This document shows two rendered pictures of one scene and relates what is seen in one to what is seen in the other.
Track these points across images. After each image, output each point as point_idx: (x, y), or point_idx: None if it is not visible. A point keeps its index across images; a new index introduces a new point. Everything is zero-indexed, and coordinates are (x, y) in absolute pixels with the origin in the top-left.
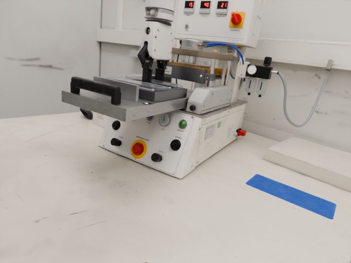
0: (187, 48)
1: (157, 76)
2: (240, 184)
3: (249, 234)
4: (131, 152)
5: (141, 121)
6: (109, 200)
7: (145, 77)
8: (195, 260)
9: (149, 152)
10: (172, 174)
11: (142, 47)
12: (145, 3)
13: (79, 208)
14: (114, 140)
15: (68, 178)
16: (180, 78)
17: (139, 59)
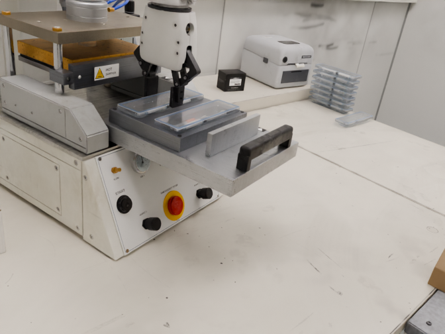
0: (102, 20)
1: (150, 89)
2: None
3: (300, 179)
4: (169, 217)
5: (154, 169)
6: (283, 246)
7: (181, 99)
8: (340, 207)
9: (187, 197)
10: (218, 195)
11: (184, 56)
12: None
13: (307, 266)
14: (157, 221)
15: (245, 283)
16: (132, 75)
17: (191, 77)
